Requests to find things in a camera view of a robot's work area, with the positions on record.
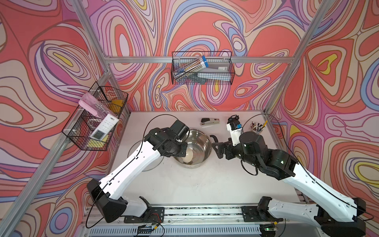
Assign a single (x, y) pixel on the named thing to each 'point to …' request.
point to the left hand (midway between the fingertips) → (184, 151)
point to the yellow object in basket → (116, 105)
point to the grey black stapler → (209, 121)
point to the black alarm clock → (233, 120)
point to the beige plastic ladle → (189, 155)
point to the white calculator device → (101, 131)
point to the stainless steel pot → (200, 145)
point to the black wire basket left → (90, 125)
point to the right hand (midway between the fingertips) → (221, 146)
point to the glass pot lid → (154, 165)
